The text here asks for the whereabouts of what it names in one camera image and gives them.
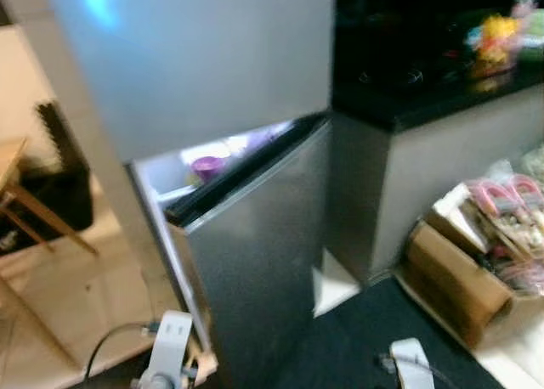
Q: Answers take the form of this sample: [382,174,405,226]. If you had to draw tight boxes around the silver fridge door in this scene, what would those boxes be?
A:
[164,116,334,389]

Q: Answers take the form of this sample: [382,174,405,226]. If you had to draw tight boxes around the grey crumpled plastic bag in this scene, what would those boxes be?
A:
[514,147,544,182]

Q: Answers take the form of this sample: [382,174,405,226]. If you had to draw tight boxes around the brown cardboard box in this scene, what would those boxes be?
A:
[399,180,544,348]

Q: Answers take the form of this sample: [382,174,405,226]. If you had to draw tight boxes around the green bowl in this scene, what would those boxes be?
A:
[518,10,544,64]

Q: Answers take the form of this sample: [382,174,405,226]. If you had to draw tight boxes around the yellow snack jar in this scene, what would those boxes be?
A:
[465,13,522,72]

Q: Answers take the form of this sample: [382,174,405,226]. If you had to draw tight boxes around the black top kitchen counter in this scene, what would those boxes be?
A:
[327,0,544,286]

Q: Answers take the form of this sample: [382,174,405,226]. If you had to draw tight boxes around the black floor mat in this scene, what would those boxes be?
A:
[280,274,502,389]

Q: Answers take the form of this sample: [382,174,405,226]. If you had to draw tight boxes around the purple bowl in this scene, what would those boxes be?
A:
[190,155,227,184]

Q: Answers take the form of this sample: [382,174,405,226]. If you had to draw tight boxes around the silver freezer door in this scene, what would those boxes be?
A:
[41,0,337,165]

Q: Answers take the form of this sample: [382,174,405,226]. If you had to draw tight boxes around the light wooden board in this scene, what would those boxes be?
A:
[182,337,221,382]

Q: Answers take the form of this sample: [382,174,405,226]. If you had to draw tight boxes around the black foam mat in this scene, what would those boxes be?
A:
[32,100,95,238]

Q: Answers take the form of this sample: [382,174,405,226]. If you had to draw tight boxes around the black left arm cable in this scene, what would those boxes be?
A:
[84,320,163,382]

